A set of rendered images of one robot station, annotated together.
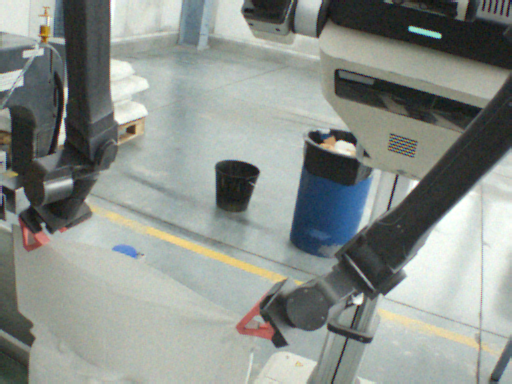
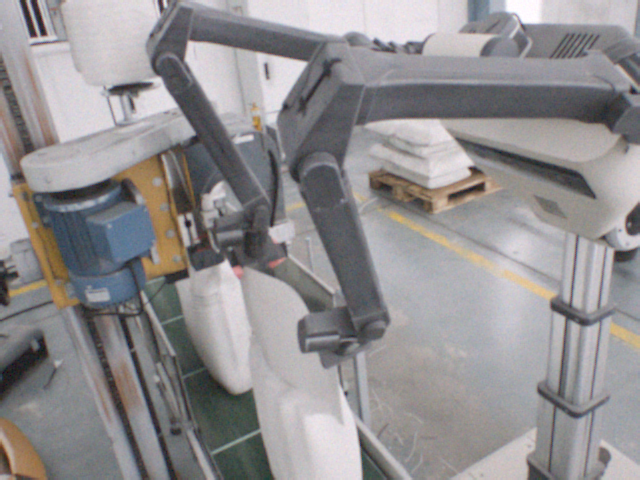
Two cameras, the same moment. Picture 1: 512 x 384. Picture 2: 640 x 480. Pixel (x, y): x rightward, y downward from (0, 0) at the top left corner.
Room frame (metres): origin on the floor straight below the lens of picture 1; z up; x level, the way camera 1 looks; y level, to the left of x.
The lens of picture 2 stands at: (0.03, -0.66, 1.68)
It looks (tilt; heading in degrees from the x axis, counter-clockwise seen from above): 25 degrees down; 44
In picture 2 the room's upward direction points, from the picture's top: 7 degrees counter-clockwise
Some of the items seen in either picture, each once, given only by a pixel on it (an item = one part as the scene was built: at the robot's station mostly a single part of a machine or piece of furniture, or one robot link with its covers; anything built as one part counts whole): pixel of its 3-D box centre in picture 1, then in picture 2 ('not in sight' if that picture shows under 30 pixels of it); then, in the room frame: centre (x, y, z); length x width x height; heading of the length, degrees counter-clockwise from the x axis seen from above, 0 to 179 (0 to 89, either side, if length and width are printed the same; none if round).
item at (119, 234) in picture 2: not in sight; (123, 236); (0.48, 0.33, 1.25); 0.10 x 0.08 x 0.12; 5
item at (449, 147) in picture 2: not in sight; (422, 139); (3.60, 1.64, 0.44); 0.66 x 0.42 x 0.14; 64
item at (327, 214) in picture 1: (332, 193); not in sight; (2.92, -0.50, 0.32); 0.51 x 0.48 x 0.65; 160
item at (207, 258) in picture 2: not in sight; (204, 254); (0.75, 0.50, 1.04); 0.08 x 0.06 x 0.05; 160
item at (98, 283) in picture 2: not in sight; (99, 245); (0.47, 0.44, 1.21); 0.15 x 0.15 x 0.25
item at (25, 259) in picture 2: not in sight; (26, 260); (0.39, 0.70, 1.14); 0.11 x 0.06 x 0.11; 70
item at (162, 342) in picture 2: not in sight; (150, 328); (0.81, 1.08, 0.54); 1.05 x 0.02 x 0.41; 70
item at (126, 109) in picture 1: (108, 113); not in sight; (4.15, 1.23, 0.20); 0.67 x 0.43 x 0.15; 160
